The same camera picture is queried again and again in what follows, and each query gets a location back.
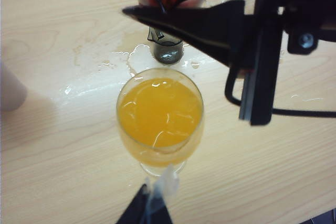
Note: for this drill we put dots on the smoky grey measuring cup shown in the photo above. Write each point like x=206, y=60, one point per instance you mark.
x=168, y=51

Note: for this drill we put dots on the beige paper cup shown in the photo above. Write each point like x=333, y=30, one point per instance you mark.
x=10, y=90

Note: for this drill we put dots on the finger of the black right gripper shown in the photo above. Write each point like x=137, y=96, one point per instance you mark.
x=204, y=27

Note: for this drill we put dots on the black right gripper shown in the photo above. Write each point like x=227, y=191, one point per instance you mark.
x=296, y=3

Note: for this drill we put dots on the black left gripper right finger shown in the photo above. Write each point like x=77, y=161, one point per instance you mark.
x=158, y=208

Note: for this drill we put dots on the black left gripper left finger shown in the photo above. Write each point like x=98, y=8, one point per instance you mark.
x=135, y=209

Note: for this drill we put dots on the stemmed wine glass with juice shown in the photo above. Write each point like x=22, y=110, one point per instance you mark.
x=157, y=111

